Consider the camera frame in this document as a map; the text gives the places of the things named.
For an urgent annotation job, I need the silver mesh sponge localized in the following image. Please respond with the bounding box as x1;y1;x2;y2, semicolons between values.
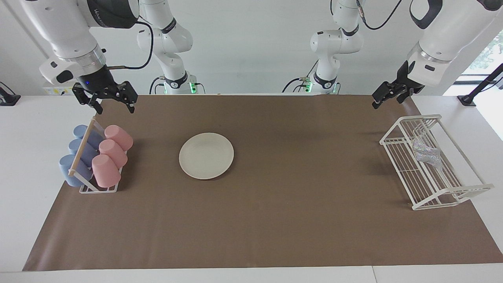
413;138;443;168

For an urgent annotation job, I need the round cream plate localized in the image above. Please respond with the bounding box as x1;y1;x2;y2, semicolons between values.
179;132;235;180

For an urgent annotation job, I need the blue plastic cup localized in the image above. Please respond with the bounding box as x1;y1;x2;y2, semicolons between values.
59;154;93;187
68;138;99;165
73;125;104;149

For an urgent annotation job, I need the pink plastic cup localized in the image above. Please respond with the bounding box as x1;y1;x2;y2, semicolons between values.
99;139;128;169
104;125;134;152
92;154;121;188

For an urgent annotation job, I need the black table clamp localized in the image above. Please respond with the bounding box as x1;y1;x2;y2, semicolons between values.
0;82;21;107

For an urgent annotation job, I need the brown table mat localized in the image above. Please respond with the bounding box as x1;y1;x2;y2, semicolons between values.
22;94;503;272

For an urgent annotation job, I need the black right base cable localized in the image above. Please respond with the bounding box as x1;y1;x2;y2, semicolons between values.
149;77;165;95

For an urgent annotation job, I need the black base cable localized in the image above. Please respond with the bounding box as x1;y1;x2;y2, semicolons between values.
282;59;319;94
149;77;165;95

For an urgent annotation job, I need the white wall power outlet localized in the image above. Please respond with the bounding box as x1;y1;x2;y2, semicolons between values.
44;86;79;96

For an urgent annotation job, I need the cup rack with wooden handle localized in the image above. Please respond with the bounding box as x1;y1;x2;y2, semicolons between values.
68;117;128;194

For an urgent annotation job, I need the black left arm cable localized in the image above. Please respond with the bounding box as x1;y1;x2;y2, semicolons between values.
356;0;404;31

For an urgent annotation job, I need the white wire dish rack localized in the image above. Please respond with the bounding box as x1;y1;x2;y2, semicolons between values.
379;114;495;211

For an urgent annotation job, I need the black left base cable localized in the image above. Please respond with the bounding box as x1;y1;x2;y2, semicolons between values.
282;59;319;94

